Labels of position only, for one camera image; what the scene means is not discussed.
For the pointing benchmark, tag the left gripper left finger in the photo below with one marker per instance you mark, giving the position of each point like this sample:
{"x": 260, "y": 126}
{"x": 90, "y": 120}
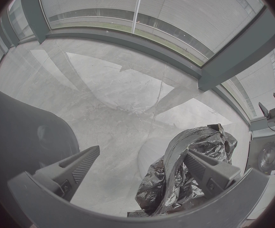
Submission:
{"x": 73, "y": 167}

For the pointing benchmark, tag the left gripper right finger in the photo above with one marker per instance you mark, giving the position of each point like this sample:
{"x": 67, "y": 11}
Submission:
{"x": 213, "y": 174}

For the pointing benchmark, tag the black plastic bag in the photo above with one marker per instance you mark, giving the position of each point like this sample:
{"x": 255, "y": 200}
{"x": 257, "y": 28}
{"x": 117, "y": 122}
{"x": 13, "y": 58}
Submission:
{"x": 175, "y": 148}

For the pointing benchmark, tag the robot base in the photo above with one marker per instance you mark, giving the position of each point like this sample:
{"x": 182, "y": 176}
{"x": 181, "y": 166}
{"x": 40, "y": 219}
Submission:
{"x": 268, "y": 155}

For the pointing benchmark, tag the white trash bin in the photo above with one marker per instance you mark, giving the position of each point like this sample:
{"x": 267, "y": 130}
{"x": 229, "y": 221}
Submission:
{"x": 149, "y": 158}

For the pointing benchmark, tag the window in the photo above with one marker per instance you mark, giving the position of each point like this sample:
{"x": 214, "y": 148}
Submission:
{"x": 235, "y": 63}

